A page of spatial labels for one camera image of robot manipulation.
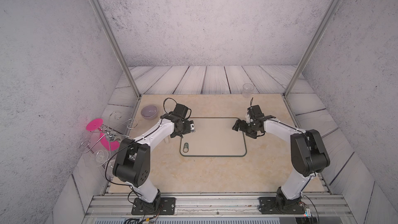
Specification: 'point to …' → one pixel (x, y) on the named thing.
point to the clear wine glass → (99, 157)
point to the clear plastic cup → (247, 89)
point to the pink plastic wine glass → (110, 141)
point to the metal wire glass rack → (114, 132)
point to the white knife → (166, 139)
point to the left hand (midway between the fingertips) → (189, 130)
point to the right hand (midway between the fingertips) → (239, 129)
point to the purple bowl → (149, 112)
